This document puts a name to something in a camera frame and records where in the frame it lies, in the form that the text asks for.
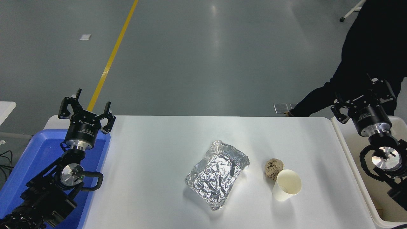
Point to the grey metal bar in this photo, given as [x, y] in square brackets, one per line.
[16, 135]

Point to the person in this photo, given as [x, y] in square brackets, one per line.
[375, 41]

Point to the metal floor plate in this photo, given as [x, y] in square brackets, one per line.
[293, 106]
[281, 108]

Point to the white paper cup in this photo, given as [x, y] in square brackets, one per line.
[284, 187]

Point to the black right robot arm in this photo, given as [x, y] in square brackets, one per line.
[386, 157]

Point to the large pale plastic bin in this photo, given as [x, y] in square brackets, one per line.
[346, 135]

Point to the crumpled tan paper ball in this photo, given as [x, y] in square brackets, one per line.
[272, 167]

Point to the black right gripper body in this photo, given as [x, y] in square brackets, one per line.
[370, 118]

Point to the small white side table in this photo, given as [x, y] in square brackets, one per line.
[6, 109]

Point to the crumpled foil tray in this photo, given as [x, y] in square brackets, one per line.
[216, 176]

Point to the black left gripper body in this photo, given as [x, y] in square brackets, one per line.
[83, 132]

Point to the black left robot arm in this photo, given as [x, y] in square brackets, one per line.
[47, 197]

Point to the white wheeled chair frame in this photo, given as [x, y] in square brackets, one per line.
[351, 11]

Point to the person's tan boot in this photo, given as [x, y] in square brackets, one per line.
[289, 113]

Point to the blue plastic tray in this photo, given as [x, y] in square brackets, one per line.
[35, 156]

